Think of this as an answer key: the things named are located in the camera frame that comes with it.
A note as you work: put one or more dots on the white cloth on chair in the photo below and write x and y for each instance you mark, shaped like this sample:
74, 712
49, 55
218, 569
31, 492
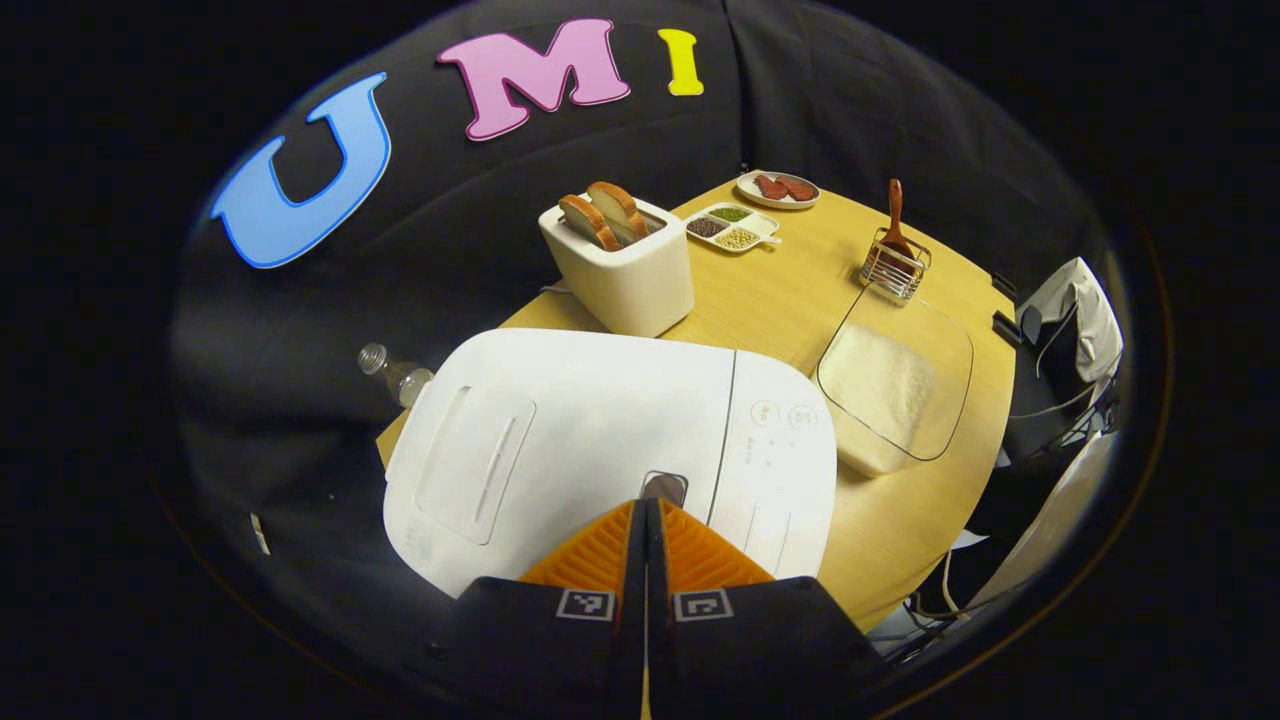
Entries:
1088, 310

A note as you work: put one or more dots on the clear container of white rice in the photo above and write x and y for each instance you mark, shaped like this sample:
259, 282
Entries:
880, 385

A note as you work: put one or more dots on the black office chair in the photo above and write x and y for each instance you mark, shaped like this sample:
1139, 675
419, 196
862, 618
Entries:
1045, 435

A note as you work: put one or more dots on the white divided dish of beans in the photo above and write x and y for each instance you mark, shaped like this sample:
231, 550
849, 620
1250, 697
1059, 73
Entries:
740, 238

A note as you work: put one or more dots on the white round plate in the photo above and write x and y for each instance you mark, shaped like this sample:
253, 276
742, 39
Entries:
745, 190

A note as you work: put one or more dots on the white panel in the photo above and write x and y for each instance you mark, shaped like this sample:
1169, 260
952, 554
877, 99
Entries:
1050, 520

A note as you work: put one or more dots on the black table clamp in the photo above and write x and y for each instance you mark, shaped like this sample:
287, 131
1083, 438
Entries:
1007, 328
1005, 286

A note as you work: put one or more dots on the red meat slice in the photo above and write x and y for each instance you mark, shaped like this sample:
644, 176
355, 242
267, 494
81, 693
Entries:
800, 189
770, 187

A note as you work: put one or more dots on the white toaster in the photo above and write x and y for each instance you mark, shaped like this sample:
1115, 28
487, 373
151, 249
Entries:
630, 290

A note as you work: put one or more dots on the toasted bread slice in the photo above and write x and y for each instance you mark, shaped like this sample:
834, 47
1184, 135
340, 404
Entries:
590, 222
620, 208

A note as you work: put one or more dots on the white cloth clip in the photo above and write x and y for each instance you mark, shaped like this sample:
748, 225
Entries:
259, 534

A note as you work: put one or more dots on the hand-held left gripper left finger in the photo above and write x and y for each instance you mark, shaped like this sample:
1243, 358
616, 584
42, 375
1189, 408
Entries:
632, 650

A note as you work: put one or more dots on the brown wooden spoon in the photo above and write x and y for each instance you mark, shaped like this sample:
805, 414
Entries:
895, 205

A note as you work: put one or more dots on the clear plastic bottle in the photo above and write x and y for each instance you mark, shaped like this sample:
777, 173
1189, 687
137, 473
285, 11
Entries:
405, 380

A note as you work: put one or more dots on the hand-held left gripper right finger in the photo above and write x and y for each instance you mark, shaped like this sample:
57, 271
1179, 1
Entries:
660, 650

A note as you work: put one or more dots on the white rice cooker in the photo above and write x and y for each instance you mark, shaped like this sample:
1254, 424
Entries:
600, 420

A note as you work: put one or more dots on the black backdrop cloth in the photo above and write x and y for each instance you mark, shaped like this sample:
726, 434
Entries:
450, 230

